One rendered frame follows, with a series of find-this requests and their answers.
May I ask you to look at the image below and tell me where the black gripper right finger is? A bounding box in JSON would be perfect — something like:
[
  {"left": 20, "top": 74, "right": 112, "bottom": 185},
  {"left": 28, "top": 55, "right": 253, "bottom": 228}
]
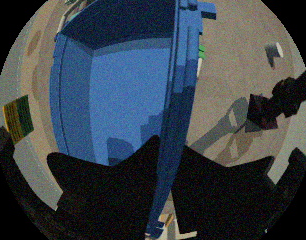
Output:
[{"left": 170, "top": 144, "right": 274, "bottom": 235}]

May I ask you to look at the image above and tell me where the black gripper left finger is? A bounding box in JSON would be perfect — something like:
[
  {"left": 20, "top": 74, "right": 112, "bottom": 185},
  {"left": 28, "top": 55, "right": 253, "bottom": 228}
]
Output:
[{"left": 46, "top": 135, "right": 160, "bottom": 232}]

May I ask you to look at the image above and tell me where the green plastic tray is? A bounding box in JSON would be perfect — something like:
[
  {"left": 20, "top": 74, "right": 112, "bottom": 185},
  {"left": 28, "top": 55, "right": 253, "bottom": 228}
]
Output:
[{"left": 198, "top": 44, "right": 205, "bottom": 61}]

